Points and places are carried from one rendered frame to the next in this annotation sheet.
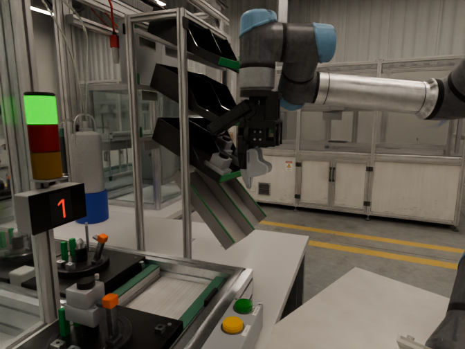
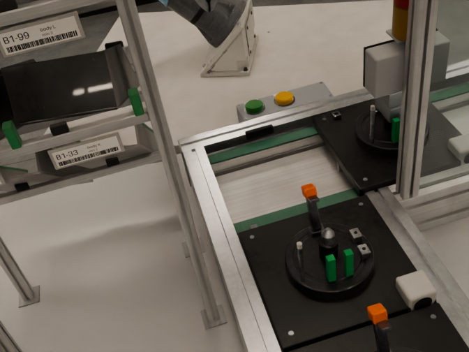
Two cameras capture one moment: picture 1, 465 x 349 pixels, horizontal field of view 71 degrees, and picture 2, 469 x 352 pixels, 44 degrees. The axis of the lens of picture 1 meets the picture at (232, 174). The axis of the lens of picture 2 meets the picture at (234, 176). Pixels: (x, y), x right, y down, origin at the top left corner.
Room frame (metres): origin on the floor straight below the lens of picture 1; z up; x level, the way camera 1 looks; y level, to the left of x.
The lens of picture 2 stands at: (1.21, 0.86, 1.71)
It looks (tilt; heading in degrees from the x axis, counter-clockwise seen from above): 42 degrees down; 241
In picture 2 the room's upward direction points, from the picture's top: 11 degrees counter-clockwise
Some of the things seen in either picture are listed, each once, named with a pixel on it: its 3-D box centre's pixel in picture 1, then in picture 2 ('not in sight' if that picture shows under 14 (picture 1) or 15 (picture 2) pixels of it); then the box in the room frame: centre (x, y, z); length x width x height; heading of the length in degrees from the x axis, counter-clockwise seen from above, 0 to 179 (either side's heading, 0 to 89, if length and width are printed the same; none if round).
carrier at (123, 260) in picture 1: (80, 252); (329, 246); (0.83, 0.41, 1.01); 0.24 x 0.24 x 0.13; 69
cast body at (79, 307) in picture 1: (82, 298); (395, 98); (0.52, 0.26, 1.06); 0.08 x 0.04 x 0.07; 69
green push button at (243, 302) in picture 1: (243, 307); (254, 107); (0.65, -0.02, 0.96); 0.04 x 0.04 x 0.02
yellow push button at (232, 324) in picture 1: (232, 326); (284, 99); (0.58, 0.00, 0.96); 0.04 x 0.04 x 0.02
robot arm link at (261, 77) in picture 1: (257, 81); not in sight; (0.71, -0.05, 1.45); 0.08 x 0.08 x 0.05
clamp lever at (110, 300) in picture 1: (108, 315); not in sight; (0.50, 0.21, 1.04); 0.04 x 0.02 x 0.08; 69
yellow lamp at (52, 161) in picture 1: (46, 164); (410, 17); (0.60, 0.35, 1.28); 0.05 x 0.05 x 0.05
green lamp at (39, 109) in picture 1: (41, 110); not in sight; (0.60, 0.35, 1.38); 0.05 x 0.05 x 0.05
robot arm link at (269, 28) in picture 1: (259, 41); not in sight; (0.71, -0.06, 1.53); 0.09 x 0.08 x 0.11; 91
